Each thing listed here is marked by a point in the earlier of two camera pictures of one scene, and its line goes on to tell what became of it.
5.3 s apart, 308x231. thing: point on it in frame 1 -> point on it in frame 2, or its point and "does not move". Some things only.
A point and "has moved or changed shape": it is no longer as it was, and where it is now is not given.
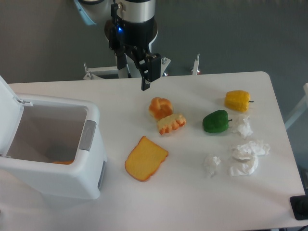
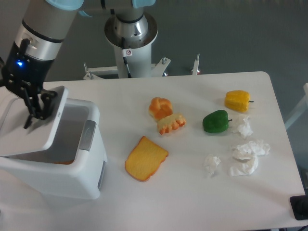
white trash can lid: [11, 109] has moved or changed shape
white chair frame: [303, 106] does not move
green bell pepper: [216, 121] does not move
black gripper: [132, 40] -> [28, 74]
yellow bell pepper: [237, 100] does not move
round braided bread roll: [159, 108] does not move
